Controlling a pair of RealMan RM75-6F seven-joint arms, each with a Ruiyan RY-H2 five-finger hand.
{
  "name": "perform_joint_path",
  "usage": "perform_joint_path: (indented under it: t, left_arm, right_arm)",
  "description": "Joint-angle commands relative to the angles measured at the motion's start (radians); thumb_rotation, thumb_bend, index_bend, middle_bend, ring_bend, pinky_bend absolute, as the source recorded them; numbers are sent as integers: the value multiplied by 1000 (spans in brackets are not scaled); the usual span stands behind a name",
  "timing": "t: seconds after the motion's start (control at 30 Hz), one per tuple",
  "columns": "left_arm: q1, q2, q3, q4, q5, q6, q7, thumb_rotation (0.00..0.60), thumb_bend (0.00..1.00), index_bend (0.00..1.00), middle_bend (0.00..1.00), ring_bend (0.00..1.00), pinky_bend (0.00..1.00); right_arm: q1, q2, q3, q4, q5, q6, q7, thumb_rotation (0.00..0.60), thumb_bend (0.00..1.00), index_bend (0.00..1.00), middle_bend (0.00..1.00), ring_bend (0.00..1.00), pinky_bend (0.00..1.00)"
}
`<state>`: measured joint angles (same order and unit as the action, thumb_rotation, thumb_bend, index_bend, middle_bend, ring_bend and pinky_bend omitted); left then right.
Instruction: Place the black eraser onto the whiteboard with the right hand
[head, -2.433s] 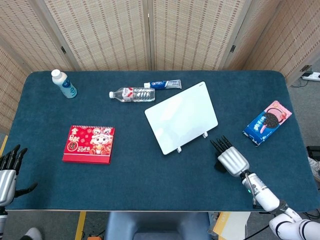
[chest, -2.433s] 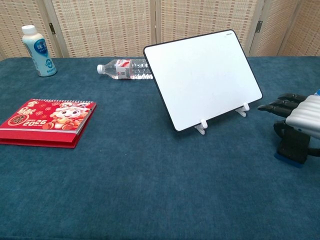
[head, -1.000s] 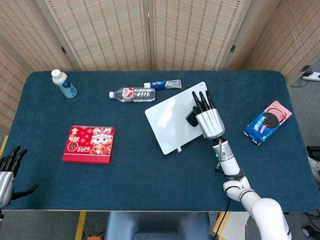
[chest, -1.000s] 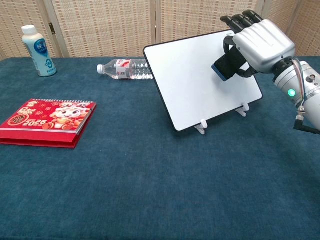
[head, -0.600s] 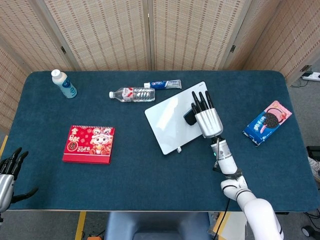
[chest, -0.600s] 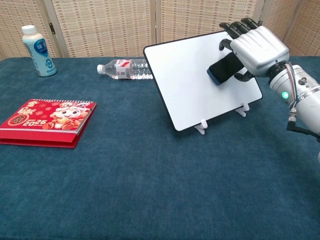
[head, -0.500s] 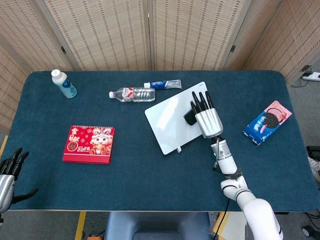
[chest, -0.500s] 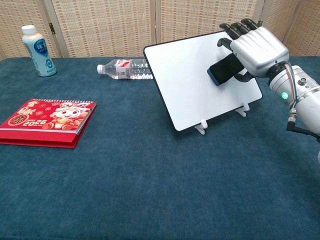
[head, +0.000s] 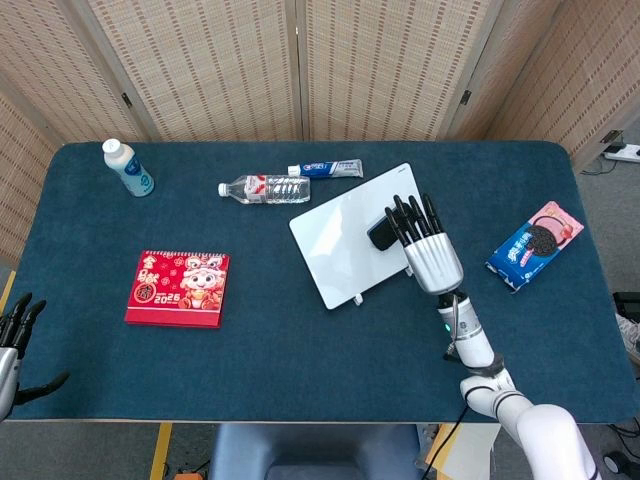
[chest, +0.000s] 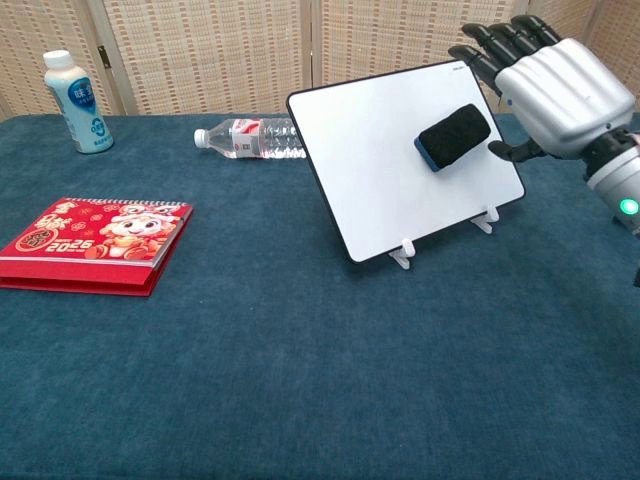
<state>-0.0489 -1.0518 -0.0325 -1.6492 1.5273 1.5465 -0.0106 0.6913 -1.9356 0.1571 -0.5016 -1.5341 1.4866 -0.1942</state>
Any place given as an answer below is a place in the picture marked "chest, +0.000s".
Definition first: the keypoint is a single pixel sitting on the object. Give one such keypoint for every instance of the white milk drink bottle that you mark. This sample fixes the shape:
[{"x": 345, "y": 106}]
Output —
[{"x": 82, "y": 110}]

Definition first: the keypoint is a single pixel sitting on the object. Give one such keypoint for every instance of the dark blue table mat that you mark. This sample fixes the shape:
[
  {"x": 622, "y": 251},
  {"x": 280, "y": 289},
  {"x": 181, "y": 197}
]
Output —
[{"x": 300, "y": 375}]

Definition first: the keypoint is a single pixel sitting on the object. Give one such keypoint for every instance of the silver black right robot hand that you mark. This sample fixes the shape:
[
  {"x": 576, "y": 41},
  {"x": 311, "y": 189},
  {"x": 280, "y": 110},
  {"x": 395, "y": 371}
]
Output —
[{"x": 565, "y": 95}]

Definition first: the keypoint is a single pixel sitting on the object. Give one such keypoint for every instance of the blue whiteboard eraser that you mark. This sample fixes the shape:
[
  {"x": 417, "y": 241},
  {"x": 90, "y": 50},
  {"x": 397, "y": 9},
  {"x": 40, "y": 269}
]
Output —
[{"x": 452, "y": 137}]

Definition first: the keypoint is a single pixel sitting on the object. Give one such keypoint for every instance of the black screen hinge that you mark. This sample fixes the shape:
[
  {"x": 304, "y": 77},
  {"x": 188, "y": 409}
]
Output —
[{"x": 103, "y": 55}]

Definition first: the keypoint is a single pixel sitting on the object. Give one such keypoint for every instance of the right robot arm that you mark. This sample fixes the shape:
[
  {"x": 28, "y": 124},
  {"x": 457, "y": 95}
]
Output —
[{"x": 617, "y": 180}]

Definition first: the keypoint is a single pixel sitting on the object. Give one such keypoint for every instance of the white board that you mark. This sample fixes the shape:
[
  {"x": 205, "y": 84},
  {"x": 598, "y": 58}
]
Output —
[{"x": 370, "y": 190}]

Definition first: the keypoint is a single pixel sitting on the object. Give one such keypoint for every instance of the clear plastic water bottle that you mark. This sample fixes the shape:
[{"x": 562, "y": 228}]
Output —
[{"x": 250, "y": 138}]

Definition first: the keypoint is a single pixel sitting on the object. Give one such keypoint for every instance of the red 2026 desk calendar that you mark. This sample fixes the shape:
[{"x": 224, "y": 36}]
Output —
[{"x": 95, "y": 245}]

